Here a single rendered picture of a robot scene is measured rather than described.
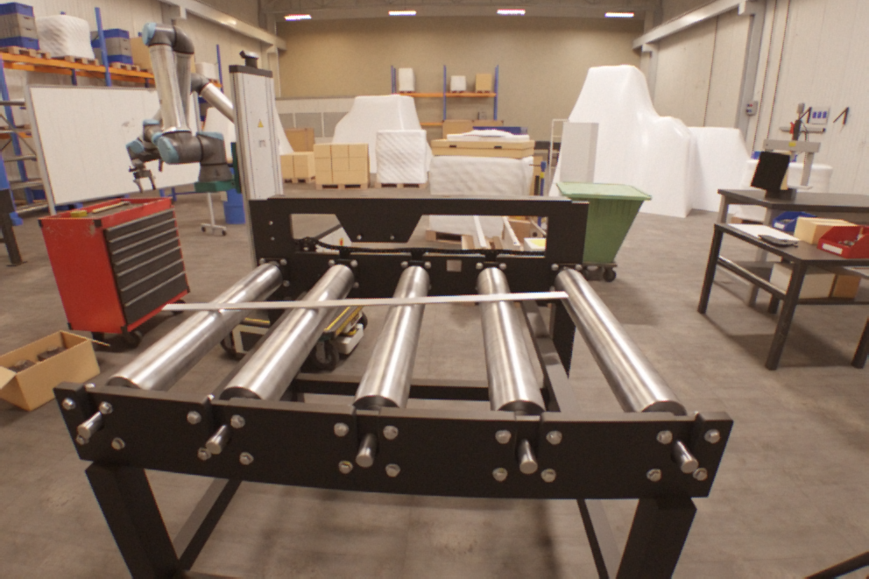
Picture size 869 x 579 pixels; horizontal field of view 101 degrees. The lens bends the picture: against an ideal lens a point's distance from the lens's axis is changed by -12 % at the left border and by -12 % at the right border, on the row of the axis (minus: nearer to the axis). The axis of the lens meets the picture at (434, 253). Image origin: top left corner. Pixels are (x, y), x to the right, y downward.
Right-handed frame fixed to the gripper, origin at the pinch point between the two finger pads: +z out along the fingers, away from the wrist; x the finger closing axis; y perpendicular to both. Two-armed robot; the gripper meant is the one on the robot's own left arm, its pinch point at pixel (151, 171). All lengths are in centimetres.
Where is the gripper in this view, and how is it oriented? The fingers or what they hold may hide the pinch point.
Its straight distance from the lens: 307.4
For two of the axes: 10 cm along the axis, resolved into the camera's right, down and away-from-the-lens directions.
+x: -3.7, 3.9, -8.4
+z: -3.3, 7.9, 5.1
